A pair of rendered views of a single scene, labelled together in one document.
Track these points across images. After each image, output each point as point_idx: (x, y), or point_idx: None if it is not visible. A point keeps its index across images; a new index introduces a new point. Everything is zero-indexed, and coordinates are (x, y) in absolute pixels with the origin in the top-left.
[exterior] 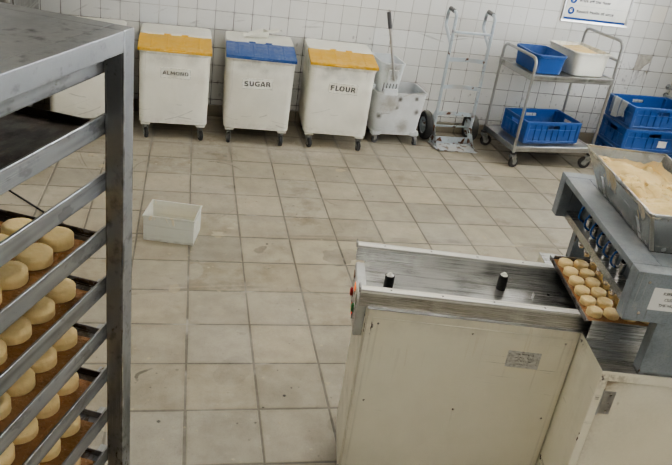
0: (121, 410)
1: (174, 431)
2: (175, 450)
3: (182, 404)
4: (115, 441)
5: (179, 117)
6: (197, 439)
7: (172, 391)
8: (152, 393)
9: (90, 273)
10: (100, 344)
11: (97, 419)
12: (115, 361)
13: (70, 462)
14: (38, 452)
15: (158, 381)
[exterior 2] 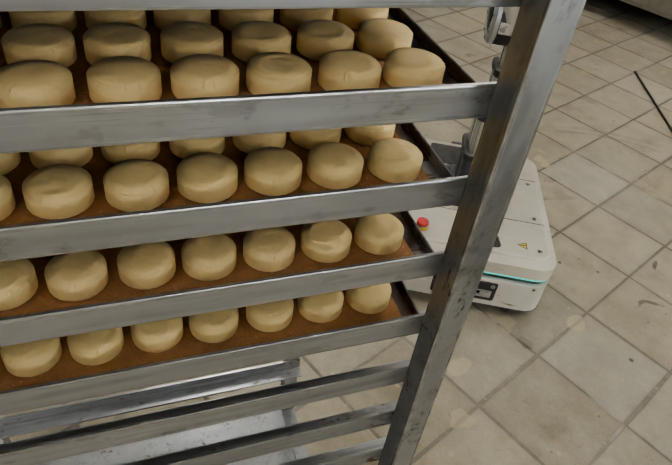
0: (483, 191)
1: (641, 383)
2: (627, 401)
3: (671, 364)
4: (455, 248)
5: None
6: (662, 411)
7: (670, 343)
8: (645, 329)
9: (666, 184)
10: (497, 4)
11: (436, 179)
12: (514, 70)
13: (338, 205)
14: (245, 108)
15: (661, 323)
